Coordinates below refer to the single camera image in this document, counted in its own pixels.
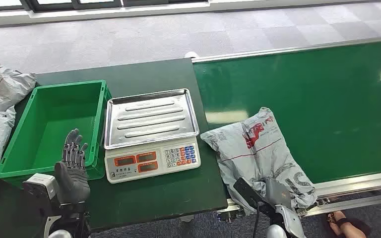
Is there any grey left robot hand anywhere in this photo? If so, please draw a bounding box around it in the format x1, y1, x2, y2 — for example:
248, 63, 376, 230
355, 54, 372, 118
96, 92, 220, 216
54, 128, 91, 205

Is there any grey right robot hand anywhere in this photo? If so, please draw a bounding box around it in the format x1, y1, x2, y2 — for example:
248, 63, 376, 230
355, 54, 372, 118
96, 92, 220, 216
265, 178, 292, 209

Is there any green conveyor belt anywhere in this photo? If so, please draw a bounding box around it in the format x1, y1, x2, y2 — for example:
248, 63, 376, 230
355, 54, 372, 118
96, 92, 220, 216
191, 36, 381, 225

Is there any grey courier package red stripe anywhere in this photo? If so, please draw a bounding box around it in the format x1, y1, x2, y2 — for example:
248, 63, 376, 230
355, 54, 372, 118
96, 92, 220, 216
0, 61, 37, 114

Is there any green plastic crate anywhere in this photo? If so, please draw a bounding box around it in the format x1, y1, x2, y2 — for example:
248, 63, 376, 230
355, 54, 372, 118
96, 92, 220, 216
0, 80, 112, 184

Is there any person's foot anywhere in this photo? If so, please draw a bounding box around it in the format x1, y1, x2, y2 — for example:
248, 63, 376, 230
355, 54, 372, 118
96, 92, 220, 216
321, 211, 372, 238

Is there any dark green table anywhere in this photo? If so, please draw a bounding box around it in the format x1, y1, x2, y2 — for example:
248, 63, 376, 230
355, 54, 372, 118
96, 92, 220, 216
0, 58, 229, 238

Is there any white scale with steel tray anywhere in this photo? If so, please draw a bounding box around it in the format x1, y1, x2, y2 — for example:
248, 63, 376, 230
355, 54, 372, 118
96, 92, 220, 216
103, 88, 201, 184

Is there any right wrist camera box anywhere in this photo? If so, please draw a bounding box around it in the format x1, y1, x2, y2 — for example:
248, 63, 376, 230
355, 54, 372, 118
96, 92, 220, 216
233, 177, 274, 216

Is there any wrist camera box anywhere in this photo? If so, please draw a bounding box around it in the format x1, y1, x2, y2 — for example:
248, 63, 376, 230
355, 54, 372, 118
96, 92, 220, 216
233, 177, 274, 216
22, 173, 61, 216

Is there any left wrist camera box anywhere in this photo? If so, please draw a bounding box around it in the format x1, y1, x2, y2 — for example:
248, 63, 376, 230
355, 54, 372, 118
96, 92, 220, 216
22, 173, 61, 216

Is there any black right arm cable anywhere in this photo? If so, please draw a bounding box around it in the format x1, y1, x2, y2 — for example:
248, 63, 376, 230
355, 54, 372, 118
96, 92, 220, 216
252, 199, 261, 238

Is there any dark window frame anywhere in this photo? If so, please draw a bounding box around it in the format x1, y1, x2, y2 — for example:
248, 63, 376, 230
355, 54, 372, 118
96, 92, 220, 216
0, 0, 211, 14

